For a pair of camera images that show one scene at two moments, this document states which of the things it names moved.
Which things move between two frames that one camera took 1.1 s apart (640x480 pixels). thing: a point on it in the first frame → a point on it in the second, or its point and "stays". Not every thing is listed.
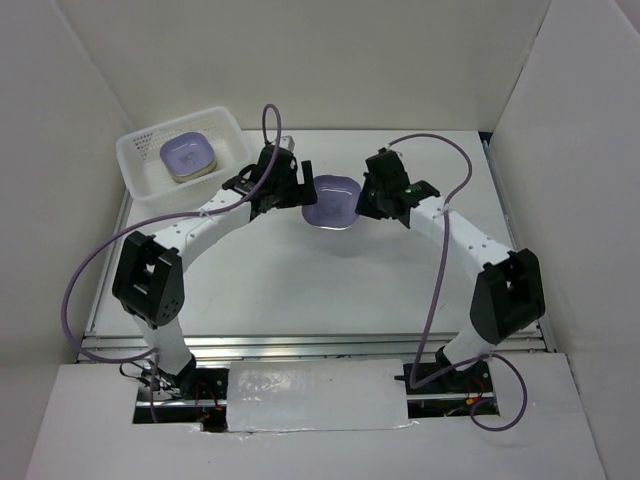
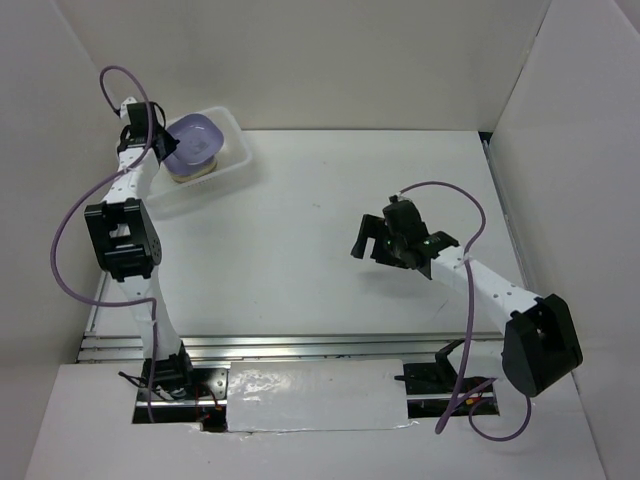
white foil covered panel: (316, 395) stays
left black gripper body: (284, 190) → (158, 128)
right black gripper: (365, 207) → (374, 227)
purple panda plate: (336, 205) → (200, 139)
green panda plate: (187, 177) stays
